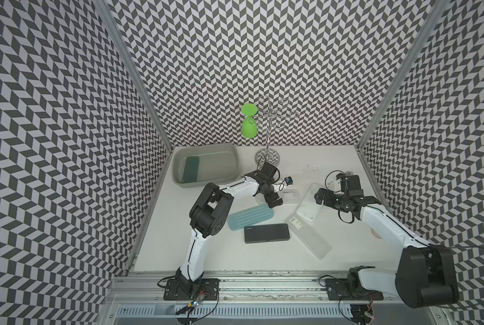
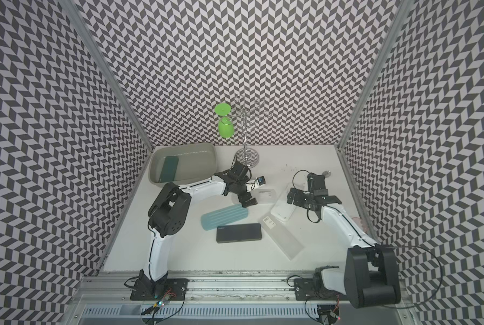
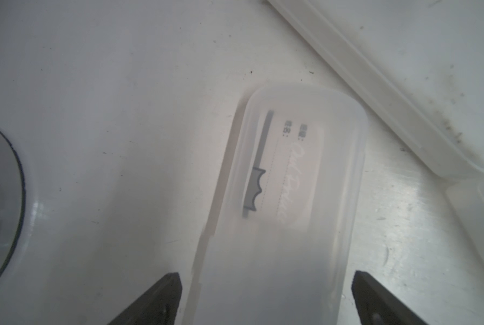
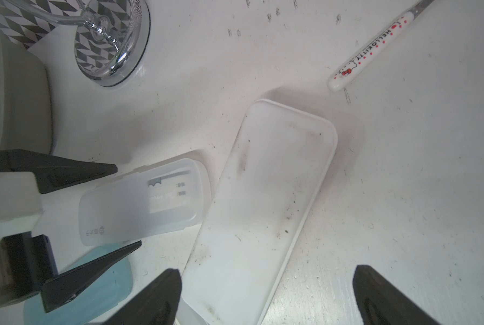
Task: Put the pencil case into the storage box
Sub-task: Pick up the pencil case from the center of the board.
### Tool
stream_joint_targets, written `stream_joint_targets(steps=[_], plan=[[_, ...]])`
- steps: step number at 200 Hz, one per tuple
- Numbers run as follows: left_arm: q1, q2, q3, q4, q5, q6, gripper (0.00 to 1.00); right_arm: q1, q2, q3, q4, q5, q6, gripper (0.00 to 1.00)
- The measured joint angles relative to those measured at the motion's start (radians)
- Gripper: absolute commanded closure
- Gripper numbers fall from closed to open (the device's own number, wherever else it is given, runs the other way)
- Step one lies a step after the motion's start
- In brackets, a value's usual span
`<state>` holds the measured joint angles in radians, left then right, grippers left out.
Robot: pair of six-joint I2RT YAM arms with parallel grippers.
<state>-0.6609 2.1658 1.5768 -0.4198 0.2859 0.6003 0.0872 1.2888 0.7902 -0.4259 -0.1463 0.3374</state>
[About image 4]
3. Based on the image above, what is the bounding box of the translucent white pencil case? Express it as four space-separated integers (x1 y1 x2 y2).
79 158 212 246

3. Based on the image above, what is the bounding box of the grey storage box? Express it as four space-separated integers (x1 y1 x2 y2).
0 31 53 154

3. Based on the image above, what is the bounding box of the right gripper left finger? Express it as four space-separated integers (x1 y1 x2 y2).
104 269 182 325

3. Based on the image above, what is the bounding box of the hello kitty spoon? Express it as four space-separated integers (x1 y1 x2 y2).
328 0 434 92

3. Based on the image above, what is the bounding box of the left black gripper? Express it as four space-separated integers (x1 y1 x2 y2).
0 149 142 313

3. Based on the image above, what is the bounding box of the white flat pencil case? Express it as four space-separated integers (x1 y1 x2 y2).
176 100 338 324

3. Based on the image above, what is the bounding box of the light blue ribbed pencil case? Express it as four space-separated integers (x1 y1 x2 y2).
23 257 133 325

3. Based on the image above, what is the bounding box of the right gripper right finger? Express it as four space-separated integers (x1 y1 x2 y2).
352 265 438 324

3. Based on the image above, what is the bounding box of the chrome cup tree stand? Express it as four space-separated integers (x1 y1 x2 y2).
11 0 151 87

